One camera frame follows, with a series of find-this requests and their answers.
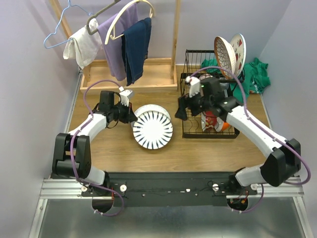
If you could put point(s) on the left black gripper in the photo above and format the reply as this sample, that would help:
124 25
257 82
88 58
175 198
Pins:
125 114

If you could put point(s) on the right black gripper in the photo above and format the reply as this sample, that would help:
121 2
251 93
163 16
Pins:
183 102

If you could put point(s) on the blue striped white plate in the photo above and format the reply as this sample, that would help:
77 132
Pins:
153 130

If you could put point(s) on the white bowl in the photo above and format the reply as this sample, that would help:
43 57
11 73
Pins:
208 121

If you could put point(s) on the orange bowl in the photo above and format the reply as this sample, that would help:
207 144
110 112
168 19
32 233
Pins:
221 125

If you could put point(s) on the grey ceramic mug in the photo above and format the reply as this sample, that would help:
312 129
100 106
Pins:
224 86

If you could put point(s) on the black wire dish rack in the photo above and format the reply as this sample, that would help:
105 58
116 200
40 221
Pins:
192 127

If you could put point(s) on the brown flower pattern plate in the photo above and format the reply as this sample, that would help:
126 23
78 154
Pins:
225 57

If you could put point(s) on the watermelon pattern white plate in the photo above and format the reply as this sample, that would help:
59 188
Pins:
239 46

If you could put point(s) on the pink ceramic mug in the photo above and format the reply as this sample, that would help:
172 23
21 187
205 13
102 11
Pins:
204 76

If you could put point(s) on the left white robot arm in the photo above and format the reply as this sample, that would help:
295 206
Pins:
72 150

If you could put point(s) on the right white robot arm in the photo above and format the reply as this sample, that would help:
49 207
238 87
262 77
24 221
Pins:
282 155

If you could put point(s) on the wooden clothes rack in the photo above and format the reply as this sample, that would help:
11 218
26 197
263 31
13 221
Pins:
159 73

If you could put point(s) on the plain white scalloped plate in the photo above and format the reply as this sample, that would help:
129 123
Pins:
151 107

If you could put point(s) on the purple cloth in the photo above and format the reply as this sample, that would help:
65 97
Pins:
113 50

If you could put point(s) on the dark blue cloth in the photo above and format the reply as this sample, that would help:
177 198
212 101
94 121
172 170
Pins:
135 44

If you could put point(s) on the green t-shirt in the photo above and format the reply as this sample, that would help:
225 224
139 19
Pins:
256 78

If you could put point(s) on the white cloth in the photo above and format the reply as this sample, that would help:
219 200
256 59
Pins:
83 47

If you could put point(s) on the grey hanger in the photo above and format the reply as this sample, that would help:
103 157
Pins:
94 16

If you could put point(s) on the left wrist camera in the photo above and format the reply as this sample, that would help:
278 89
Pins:
125 95

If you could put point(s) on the black mounting base rail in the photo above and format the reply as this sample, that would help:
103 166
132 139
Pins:
166 189

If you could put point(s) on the blue wire hanger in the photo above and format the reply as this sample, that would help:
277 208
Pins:
62 31

